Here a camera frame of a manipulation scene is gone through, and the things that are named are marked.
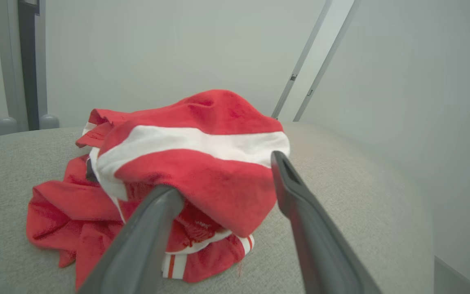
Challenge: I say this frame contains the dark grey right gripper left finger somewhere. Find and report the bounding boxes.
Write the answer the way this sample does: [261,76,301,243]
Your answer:
[77,185,184,294]

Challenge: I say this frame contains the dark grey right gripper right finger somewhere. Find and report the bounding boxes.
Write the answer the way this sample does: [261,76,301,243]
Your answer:
[271,151,382,294]

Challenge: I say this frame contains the red white striped clothing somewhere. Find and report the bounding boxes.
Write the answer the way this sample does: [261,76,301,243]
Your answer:
[26,89,291,292]

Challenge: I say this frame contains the grey partition foot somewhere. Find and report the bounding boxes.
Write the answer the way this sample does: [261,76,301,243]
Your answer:
[0,116,19,136]
[39,114,60,131]

